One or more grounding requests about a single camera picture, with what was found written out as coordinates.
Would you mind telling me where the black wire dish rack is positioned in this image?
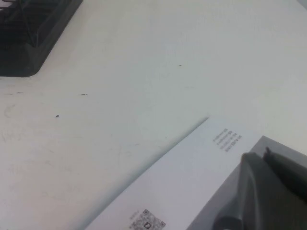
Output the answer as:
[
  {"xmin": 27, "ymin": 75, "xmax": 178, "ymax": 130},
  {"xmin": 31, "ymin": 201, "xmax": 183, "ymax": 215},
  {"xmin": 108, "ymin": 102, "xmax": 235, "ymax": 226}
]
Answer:
[{"xmin": 0, "ymin": 0, "xmax": 40, "ymax": 47}]

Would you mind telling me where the grey metal base plate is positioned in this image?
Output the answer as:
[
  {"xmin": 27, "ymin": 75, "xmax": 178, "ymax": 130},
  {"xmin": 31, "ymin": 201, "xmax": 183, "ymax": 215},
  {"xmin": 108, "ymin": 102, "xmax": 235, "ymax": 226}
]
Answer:
[{"xmin": 190, "ymin": 135, "xmax": 307, "ymax": 230}]

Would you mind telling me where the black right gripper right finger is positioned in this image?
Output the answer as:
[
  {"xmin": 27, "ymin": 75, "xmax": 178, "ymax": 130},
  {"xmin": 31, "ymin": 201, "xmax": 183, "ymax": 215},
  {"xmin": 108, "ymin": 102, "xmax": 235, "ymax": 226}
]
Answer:
[{"xmin": 262, "ymin": 147, "xmax": 307, "ymax": 197}]

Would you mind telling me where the white printed paper sheet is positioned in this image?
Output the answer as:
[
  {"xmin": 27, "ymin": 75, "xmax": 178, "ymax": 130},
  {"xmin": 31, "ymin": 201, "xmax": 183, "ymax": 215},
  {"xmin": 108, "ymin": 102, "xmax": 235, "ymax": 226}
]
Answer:
[{"xmin": 83, "ymin": 116, "xmax": 264, "ymax": 230}]

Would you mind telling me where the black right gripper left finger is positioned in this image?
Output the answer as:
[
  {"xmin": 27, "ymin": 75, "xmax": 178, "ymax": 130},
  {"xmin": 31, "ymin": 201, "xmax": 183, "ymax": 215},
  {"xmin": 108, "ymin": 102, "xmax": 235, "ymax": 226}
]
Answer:
[{"xmin": 213, "ymin": 151, "xmax": 307, "ymax": 230}]

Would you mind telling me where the black plastic drip tray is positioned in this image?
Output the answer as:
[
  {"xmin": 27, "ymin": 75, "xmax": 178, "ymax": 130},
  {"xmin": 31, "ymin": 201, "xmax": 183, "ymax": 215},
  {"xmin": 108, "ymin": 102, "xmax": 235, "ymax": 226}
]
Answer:
[{"xmin": 0, "ymin": 0, "xmax": 83, "ymax": 78}]

